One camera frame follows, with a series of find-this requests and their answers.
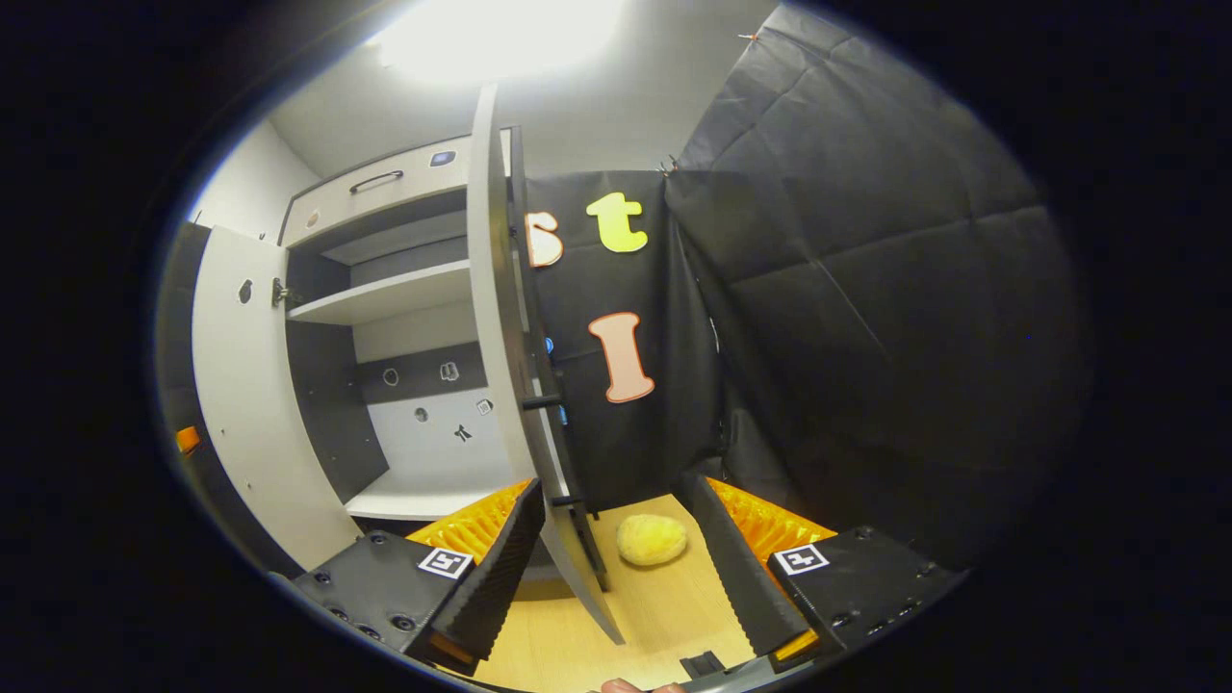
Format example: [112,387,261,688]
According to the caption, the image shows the black door handle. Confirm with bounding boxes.
[520,390,590,511]

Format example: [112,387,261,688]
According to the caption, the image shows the yellow plush ball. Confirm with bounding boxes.
[616,513,689,567]

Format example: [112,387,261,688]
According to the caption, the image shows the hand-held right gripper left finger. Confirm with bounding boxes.
[294,478,547,675]

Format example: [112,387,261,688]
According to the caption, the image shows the black backdrop cloth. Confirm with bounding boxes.
[154,5,1093,578]

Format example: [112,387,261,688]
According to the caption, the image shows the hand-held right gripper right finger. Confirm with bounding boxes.
[693,475,968,667]

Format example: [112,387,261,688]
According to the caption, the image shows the large ceiling light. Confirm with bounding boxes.
[371,0,627,83]

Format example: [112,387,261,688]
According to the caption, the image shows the grey cabinet drawer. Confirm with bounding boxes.
[279,135,473,246]

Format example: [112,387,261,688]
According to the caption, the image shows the grey double-door shoe cabinet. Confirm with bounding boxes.
[277,135,540,526]

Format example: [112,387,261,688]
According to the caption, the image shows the white cabinet shelf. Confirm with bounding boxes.
[287,258,475,326]

